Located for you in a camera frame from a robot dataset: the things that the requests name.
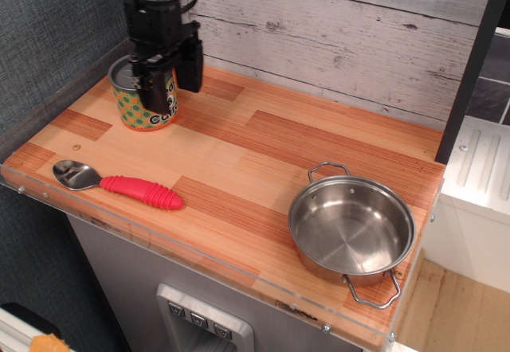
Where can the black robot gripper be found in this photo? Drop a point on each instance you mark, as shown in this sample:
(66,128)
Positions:
(162,39)

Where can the peas and carrots toy can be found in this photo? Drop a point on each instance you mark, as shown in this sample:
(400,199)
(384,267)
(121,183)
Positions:
(132,112)

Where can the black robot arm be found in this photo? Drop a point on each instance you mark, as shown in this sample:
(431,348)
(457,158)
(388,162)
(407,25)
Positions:
(163,45)

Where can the grey toy dispenser panel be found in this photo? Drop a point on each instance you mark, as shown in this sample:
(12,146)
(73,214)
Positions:
(193,325)

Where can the white toy sink unit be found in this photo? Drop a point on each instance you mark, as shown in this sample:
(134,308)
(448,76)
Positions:
(468,231)

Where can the red handled metal spoon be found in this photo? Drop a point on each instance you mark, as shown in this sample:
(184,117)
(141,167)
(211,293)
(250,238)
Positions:
(78,176)

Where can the clear acrylic edge guard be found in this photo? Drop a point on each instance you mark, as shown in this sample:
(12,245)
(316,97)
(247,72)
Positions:
(255,256)

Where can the orange cloth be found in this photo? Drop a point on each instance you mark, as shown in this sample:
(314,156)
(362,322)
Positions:
(48,343)

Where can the dark grey right post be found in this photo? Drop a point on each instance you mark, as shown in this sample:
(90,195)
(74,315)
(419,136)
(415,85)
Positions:
(473,68)

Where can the small stainless steel pot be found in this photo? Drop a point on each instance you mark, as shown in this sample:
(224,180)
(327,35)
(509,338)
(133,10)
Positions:
(351,230)

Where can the grey toy fridge cabinet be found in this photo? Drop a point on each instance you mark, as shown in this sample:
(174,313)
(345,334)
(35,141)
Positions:
(129,275)

